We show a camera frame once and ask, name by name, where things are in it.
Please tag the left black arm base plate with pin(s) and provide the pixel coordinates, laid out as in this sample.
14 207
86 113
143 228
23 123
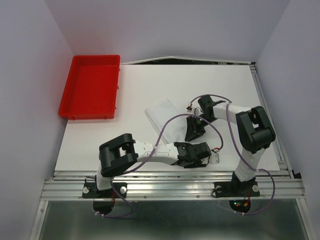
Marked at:
90 191

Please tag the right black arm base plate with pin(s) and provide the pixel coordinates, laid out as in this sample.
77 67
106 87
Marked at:
232 189

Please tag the white fabric skirt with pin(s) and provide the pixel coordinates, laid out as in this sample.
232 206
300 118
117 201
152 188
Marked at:
159 114

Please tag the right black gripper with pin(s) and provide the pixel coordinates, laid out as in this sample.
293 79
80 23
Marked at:
193 131

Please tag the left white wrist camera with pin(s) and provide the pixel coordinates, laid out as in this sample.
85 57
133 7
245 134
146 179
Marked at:
214 158

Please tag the red plastic tray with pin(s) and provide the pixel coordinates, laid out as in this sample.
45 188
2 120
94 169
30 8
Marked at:
91 87

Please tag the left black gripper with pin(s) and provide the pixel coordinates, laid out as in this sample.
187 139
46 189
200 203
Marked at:
197 164

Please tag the aluminium front rail frame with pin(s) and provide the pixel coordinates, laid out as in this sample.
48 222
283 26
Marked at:
170 185

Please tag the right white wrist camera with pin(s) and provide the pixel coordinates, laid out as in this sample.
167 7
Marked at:
194 110

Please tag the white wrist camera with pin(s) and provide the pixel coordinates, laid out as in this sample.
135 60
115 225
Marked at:
194 110
214 158

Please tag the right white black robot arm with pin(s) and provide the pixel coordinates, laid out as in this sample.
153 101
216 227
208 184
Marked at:
255 133

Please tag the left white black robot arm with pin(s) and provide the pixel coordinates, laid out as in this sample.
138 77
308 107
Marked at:
116 156

